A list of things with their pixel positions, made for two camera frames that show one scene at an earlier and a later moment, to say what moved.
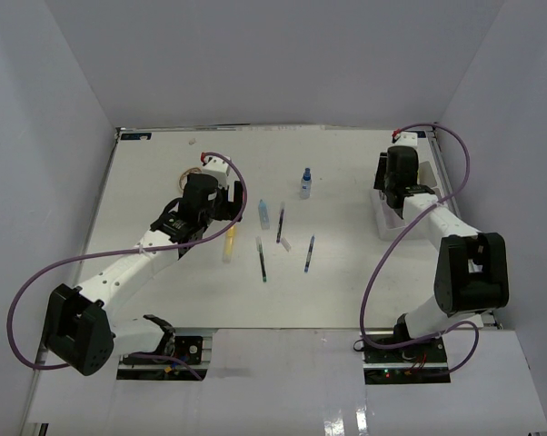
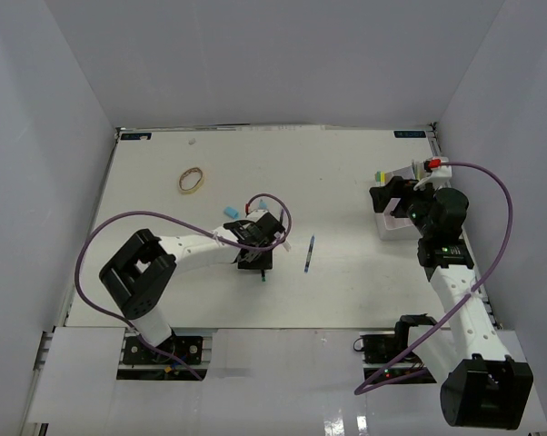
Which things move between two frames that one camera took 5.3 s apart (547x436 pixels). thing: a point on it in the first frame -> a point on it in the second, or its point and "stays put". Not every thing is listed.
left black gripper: (231, 210) -> (265, 262)
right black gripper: (380, 183) -> (398, 188)
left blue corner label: (136, 136) stays put
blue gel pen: (308, 258) stays put
